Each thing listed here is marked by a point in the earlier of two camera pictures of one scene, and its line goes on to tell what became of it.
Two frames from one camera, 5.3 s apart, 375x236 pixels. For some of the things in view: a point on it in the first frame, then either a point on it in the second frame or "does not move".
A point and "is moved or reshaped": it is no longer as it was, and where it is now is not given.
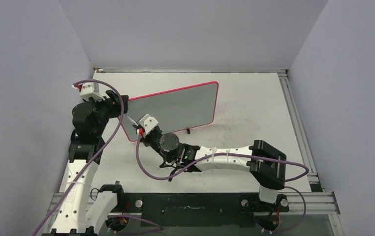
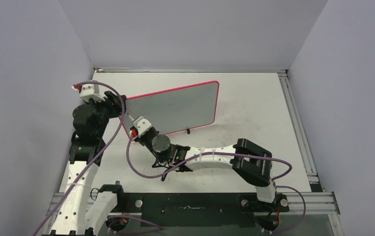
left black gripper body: [105, 110] does not move
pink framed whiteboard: [173, 111] does not move
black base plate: [198, 209] does not move
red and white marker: [132, 120] is moved or reshaped
